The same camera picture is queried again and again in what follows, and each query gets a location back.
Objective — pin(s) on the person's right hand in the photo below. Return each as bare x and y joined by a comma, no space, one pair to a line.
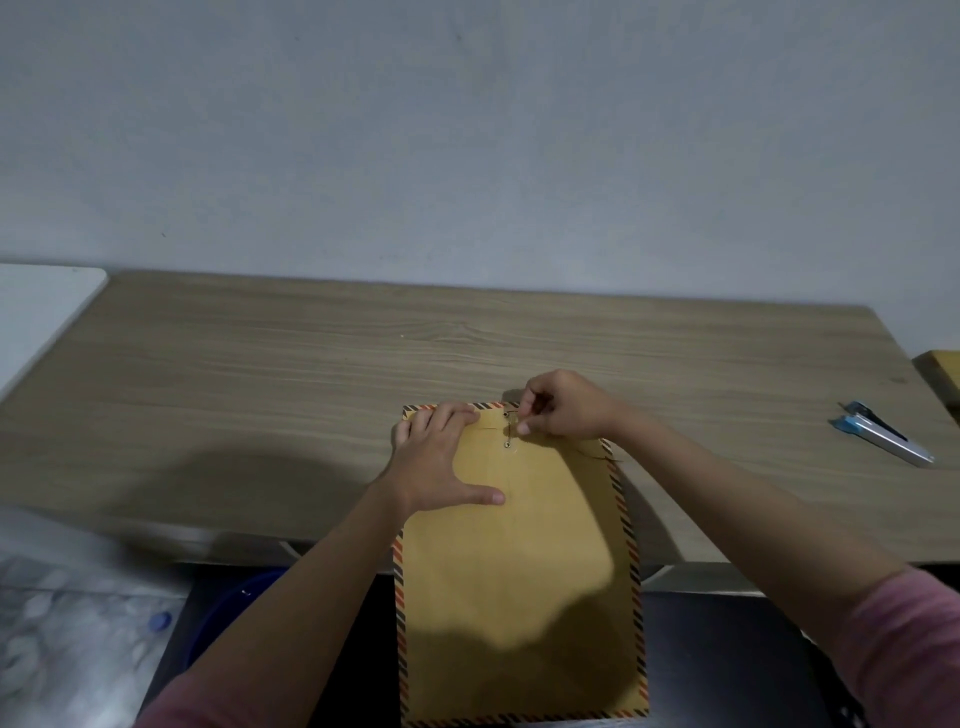
574,405

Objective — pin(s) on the blue and silver stapler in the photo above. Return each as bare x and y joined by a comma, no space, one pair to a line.
885,435

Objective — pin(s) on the clear plastic bag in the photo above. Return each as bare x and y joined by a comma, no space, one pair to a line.
67,622

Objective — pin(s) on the person's right forearm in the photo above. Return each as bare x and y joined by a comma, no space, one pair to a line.
750,517

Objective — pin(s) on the person's left thumb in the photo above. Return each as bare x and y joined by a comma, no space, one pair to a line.
480,496

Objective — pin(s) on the person's left forearm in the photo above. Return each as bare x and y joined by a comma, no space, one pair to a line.
300,600

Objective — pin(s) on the person's left hand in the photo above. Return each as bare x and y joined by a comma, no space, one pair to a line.
427,469

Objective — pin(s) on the yellow wooden box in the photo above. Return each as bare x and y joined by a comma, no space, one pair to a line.
941,371

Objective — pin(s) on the person's left middle finger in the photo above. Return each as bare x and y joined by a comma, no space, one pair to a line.
436,417

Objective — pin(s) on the pink sleeve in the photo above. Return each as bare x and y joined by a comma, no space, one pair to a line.
199,709
907,645

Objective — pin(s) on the brown envelope with striped border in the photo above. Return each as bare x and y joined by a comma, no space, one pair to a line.
517,570

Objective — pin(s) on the blue bottle cap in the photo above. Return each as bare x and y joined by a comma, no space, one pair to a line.
160,620

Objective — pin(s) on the blue plastic bucket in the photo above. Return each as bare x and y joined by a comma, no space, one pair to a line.
225,607

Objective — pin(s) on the white side table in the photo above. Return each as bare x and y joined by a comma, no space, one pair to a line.
37,315

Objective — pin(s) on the person's left little finger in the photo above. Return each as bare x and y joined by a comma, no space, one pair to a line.
400,435

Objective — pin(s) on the person's right thumb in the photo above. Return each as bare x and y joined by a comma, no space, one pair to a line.
536,428

